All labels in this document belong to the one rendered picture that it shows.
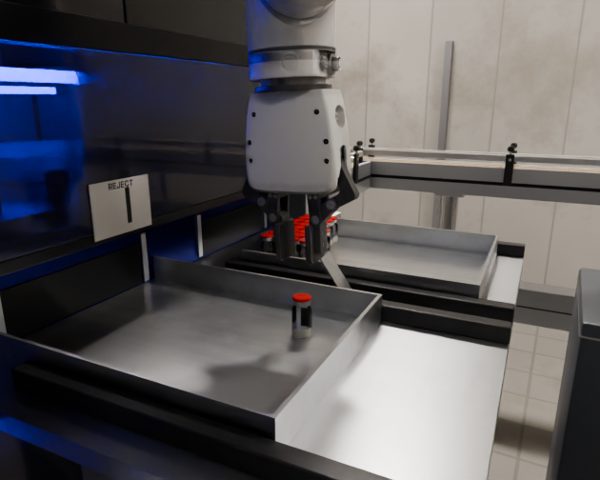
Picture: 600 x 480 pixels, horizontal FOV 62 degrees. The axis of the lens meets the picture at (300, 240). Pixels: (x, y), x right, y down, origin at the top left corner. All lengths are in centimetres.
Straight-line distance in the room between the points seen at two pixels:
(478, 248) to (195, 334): 52
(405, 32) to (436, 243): 260
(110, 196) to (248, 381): 24
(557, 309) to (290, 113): 141
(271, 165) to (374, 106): 296
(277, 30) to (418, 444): 36
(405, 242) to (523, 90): 241
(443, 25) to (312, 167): 291
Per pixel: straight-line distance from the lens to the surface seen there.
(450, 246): 91
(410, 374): 50
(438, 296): 64
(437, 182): 168
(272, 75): 47
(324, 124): 47
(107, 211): 56
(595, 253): 336
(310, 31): 47
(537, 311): 178
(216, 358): 52
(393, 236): 92
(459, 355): 55
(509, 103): 326
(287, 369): 50
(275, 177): 50
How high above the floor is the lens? 113
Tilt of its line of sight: 16 degrees down
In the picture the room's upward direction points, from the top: straight up
